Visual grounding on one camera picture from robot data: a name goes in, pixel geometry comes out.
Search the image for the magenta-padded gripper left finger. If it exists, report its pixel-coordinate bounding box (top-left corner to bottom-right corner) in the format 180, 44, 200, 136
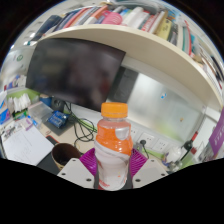
56, 147, 99, 190

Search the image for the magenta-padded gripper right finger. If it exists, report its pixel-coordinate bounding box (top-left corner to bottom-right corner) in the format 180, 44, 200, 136
128, 147, 169, 190

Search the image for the orange-capped drink bottle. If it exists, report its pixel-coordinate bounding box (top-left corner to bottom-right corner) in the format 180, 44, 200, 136
93, 101, 134, 192

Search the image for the brown cup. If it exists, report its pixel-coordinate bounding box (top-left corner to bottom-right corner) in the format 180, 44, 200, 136
51, 142, 83, 171

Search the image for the white power socket strip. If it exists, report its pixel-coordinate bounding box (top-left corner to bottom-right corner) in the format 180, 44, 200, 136
129, 125, 172, 153

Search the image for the dark bottle with red top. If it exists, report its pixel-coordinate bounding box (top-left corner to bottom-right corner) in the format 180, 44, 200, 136
180, 130, 200, 162

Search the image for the blue circuit board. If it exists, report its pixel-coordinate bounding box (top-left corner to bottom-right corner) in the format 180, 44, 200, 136
47, 110, 70, 130

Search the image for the white paper notebook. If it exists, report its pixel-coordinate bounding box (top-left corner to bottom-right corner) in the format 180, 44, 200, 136
0, 123, 55, 167

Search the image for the clear plastic box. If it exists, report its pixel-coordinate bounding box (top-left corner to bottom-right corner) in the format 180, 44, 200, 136
27, 100, 54, 125

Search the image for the purple sign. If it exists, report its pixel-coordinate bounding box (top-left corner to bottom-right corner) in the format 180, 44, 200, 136
207, 108, 224, 158

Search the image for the black computer monitor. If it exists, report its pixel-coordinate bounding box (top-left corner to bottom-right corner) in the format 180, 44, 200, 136
25, 37, 127, 113

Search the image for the beige bookshelf with books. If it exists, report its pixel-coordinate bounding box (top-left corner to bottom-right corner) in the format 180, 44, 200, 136
24, 0, 224, 113

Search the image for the black cable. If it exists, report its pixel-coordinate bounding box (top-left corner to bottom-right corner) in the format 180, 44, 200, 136
65, 101, 98, 148

